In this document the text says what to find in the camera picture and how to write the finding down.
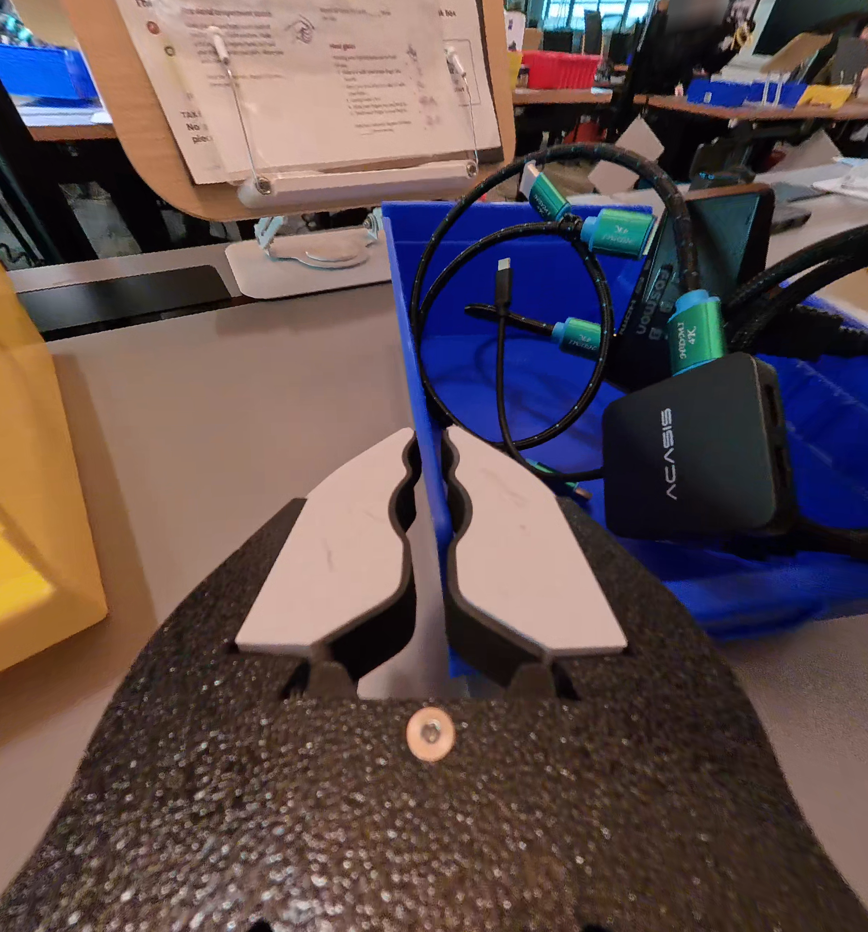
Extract printed magazine papers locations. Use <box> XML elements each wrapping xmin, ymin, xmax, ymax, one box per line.
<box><xmin>813</xmin><ymin>146</ymin><xmax>868</xmax><ymax>206</ymax></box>

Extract blue plastic bin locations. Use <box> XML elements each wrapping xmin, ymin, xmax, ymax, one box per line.
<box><xmin>382</xmin><ymin>200</ymin><xmax>868</xmax><ymax>680</ymax></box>
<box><xmin>685</xmin><ymin>76</ymin><xmax>808</xmax><ymax>108</ymax></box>
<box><xmin>0</xmin><ymin>40</ymin><xmax>100</xmax><ymax>100</ymax></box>

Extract braided cable with green plugs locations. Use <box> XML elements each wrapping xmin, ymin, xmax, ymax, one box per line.
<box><xmin>465</xmin><ymin>164</ymin><xmax>604</xmax><ymax>359</ymax></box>
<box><xmin>414</xmin><ymin>206</ymin><xmax>658</xmax><ymax>449</ymax></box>
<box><xmin>411</xmin><ymin>142</ymin><xmax>728</xmax><ymax>431</ymax></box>
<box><xmin>721</xmin><ymin>215</ymin><xmax>868</xmax><ymax>578</ymax></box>

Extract red plastic bin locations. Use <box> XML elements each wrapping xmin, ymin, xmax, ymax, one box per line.
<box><xmin>520</xmin><ymin>50</ymin><xmax>604</xmax><ymax>93</ymax></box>

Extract wooden document stand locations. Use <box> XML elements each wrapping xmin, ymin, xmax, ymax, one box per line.
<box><xmin>59</xmin><ymin>0</ymin><xmax>517</xmax><ymax>301</ymax></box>

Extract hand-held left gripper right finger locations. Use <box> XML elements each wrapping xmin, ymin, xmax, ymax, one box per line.
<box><xmin>441</xmin><ymin>426</ymin><xmax>629</xmax><ymax>687</ymax></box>

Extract grey desk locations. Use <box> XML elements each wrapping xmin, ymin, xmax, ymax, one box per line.
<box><xmin>0</xmin><ymin>240</ymin><xmax>868</xmax><ymax>932</ymax></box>

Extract yellow plastic bin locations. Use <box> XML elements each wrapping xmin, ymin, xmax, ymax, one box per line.
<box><xmin>0</xmin><ymin>200</ymin><xmax>109</xmax><ymax>689</ymax></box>

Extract white folded card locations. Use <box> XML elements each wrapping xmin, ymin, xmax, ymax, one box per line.
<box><xmin>590</xmin><ymin>116</ymin><xmax>664</xmax><ymax>194</ymax></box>

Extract black square hub adapter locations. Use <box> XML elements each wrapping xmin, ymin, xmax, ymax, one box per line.
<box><xmin>600</xmin><ymin>351</ymin><xmax>797</xmax><ymax>543</ymax></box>

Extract printed paper sheet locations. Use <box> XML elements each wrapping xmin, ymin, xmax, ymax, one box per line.
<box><xmin>114</xmin><ymin>0</ymin><xmax>504</xmax><ymax>186</ymax></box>

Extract black switch box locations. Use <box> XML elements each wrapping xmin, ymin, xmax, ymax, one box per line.
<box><xmin>612</xmin><ymin>182</ymin><xmax>777</xmax><ymax>394</ymax></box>

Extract black metal pole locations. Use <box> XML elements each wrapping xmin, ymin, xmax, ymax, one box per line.
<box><xmin>0</xmin><ymin>22</ymin><xmax>67</xmax><ymax>266</ymax></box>

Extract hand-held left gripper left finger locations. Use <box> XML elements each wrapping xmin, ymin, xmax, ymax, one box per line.
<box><xmin>234</xmin><ymin>427</ymin><xmax>418</xmax><ymax>683</ymax></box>

